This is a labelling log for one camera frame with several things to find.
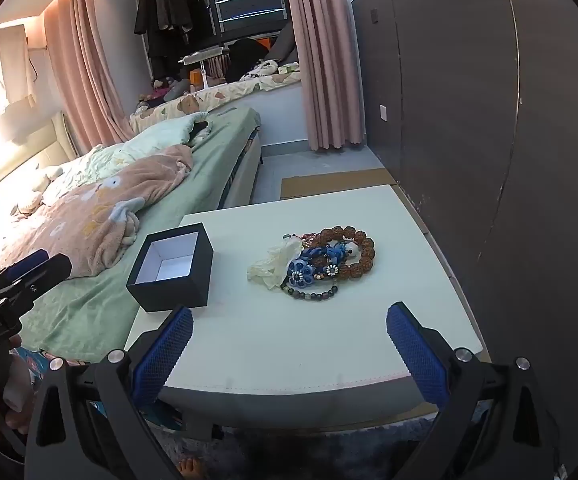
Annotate blue flower bracelet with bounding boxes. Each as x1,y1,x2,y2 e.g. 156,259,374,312
287,242,350,286

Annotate pink curtain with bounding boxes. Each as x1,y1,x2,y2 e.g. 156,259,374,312
281,0,366,151
43,0,135,153

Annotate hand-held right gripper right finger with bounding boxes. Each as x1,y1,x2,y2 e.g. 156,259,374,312
385,302,577,480

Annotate brown bead bracelet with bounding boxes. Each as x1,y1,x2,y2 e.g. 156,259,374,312
317,226,376,281

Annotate pink duck print blanket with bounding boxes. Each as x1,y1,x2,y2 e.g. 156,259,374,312
0,146,194,277

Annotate white stand fan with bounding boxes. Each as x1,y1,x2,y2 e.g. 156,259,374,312
179,47,231,92

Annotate cardboard sheet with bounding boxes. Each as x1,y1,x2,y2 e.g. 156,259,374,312
280,167,399,201

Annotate dark grey pillow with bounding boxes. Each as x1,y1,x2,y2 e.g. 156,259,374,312
264,35,300,63

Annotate colourful patterned cloth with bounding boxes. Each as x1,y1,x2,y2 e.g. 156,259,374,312
6,345,185,433

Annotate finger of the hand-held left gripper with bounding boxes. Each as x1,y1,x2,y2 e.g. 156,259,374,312
0,249,51,293
5,253,73,322

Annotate black jewelry box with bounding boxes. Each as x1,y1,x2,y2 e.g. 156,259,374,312
126,222,214,312

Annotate patterned window seat cushion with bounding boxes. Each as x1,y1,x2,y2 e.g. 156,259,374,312
129,70,304,133

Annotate beige bed headboard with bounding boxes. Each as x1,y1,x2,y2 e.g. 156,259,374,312
0,111,80,211

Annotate dark bead bracelet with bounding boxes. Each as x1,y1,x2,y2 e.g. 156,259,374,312
280,282,340,302

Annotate black and white plush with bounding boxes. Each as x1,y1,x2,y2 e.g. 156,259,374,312
241,59,282,81

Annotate hanging dark clothes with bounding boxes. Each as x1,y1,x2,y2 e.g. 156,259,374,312
134,0,215,78

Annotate person's foot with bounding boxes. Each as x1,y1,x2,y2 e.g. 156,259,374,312
178,456,205,480

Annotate white low table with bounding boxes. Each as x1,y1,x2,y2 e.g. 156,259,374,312
124,184,486,433

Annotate bed with green sheet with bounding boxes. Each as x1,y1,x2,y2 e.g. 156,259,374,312
16,107,262,363

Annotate black bag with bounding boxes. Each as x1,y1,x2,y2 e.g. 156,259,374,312
226,37,270,81

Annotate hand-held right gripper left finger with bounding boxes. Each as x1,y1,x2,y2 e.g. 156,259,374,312
24,304,195,480

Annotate white star-print pillow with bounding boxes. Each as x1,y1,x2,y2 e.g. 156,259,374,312
44,112,210,196

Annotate pile of stuffed toys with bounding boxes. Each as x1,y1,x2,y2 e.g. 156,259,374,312
136,76,192,111

